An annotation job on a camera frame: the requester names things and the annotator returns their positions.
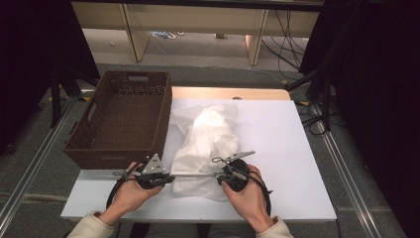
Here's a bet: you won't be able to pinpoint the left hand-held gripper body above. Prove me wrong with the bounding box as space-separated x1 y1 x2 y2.
136 153 166 190

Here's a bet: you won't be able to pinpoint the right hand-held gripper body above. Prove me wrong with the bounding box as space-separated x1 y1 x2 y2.
224 150 257 193

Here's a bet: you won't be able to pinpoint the brown woven basket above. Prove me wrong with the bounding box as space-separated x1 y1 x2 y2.
62 69 173 171

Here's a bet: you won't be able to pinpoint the person's right hand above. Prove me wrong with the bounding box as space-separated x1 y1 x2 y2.
221 164 273 234

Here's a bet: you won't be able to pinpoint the light wooden table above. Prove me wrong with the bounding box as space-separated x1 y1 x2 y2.
171 86 291 101

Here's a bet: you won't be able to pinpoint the black tripod stand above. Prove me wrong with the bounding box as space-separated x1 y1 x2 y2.
285 0 365 132

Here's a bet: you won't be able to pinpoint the black metal stand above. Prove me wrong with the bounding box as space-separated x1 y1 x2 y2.
49 65 100 128

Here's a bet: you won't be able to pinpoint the blue and white floor item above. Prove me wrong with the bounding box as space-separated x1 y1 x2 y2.
151 30 177 40

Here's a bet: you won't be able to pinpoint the light wooden background desk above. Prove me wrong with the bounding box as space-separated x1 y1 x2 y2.
70 1 325 66

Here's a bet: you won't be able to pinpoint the black curtain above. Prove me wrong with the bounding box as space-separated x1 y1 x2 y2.
0 0 100 157
298 0 420 238

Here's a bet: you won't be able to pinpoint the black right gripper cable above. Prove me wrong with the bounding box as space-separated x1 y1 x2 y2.
246 170 273 216

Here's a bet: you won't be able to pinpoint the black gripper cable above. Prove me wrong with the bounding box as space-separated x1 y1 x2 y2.
246 170 273 216
105 160 147 210

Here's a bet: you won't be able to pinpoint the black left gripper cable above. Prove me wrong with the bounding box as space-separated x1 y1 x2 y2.
105 160 147 210

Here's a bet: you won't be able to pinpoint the black floor cables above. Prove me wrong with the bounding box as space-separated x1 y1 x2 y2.
296 98 333 137

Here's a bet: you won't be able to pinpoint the metal floor rail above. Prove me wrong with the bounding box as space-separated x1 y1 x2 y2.
0 98 83 229
321 130 384 238

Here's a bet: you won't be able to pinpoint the black hanging cables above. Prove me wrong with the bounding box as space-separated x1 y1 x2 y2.
262 9 306 72

